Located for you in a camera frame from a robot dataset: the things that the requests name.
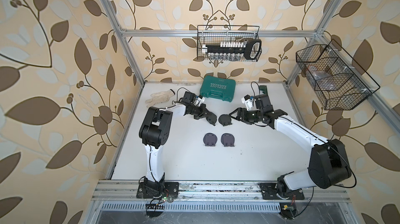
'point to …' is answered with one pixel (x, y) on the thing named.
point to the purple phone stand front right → (227, 139)
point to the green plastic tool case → (220, 88)
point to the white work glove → (159, 97)
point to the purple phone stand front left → (210, 139)
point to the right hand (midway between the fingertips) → (233, 116)
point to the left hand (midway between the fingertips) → (208, 111)
